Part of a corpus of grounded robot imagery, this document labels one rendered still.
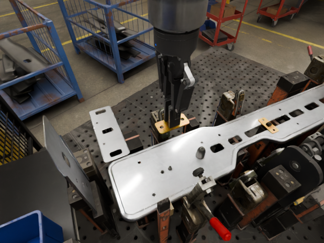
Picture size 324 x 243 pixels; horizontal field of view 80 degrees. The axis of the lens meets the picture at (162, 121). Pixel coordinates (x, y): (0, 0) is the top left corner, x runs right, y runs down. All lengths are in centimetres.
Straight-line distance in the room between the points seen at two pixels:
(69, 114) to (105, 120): 163
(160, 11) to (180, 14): 3
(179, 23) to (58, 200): 59
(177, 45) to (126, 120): 98
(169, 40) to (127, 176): 50
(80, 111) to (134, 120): 131
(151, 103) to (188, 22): 108
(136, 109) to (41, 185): 78
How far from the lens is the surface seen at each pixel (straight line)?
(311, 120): 105
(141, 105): 133
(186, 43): 32
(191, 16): 30
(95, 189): 70
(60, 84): 270
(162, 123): 49
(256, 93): 159
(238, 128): 86
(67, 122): 241
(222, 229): 50
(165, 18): 30
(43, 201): 71
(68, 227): 65
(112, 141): 78
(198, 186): 45
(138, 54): 299
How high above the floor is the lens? 162
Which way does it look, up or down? 48 degrees down
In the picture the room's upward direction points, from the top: straight up
